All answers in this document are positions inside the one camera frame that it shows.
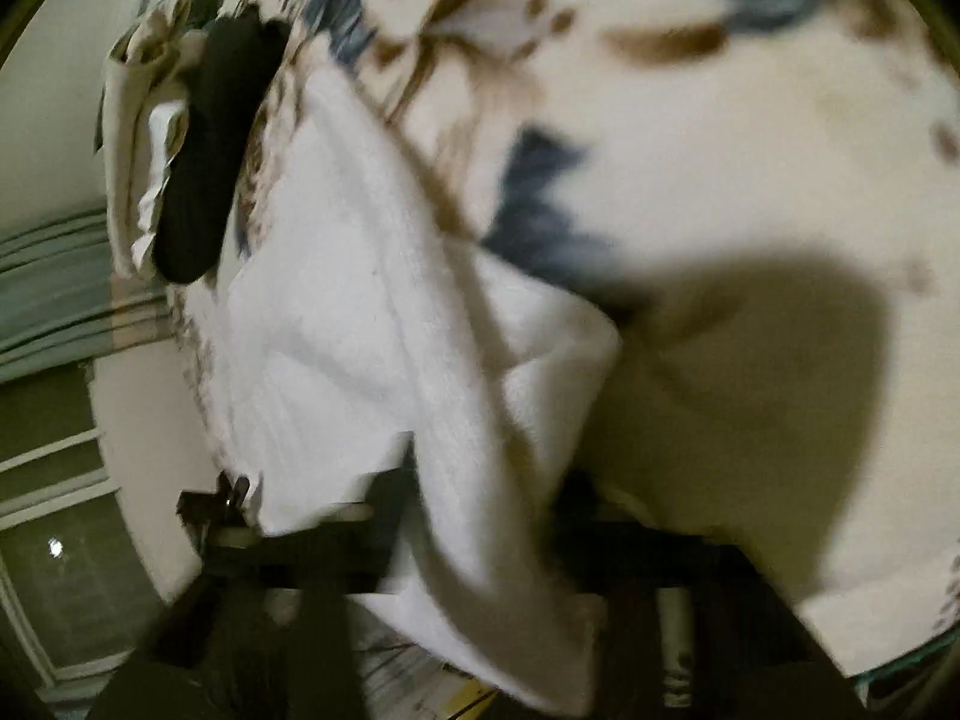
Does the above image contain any white beaded sweater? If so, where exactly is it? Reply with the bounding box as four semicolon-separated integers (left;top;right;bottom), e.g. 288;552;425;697
184;65;620;717

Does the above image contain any green striped curtain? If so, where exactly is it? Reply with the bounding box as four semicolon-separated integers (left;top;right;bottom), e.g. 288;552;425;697
2;206;172;383

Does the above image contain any folded white garment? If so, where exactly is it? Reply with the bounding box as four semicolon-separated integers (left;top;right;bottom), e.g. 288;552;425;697
130;98;189;275

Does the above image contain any folded beige garment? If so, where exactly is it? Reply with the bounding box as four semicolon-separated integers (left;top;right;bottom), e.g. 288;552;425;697
99;0;206;278

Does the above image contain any folded black garment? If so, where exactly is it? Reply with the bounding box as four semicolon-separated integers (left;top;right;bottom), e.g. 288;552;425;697
151;5;290;284

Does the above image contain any floral bed blanket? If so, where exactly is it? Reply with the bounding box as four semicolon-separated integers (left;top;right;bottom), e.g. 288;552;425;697
197;0;958;676

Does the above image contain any window frame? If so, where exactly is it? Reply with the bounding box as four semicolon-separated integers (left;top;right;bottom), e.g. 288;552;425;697
2;362;163;709

